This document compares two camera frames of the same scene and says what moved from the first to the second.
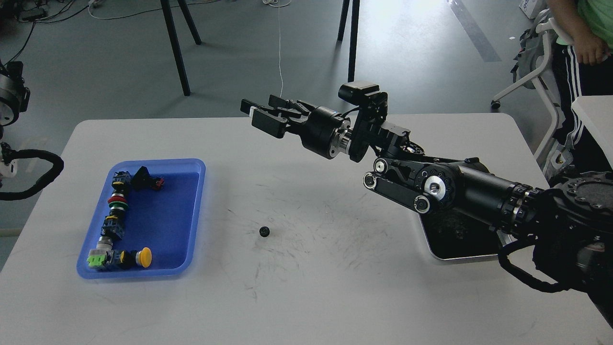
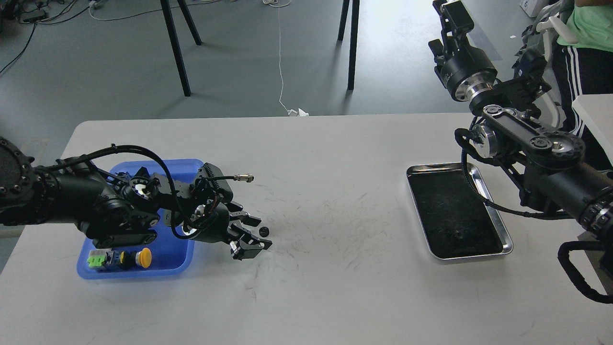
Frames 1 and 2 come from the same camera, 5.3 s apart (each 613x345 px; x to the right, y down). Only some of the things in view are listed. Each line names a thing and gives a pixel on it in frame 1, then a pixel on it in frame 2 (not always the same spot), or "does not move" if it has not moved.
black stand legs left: x=165 y=5 does not move
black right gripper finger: x=274 y=101 to x=456 y=22
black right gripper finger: x=270 y=120 to x=437 y=50
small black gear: x=264 y=231 does not move
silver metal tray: x=451 y=234 does not move
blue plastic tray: x=166 y=221 does not move
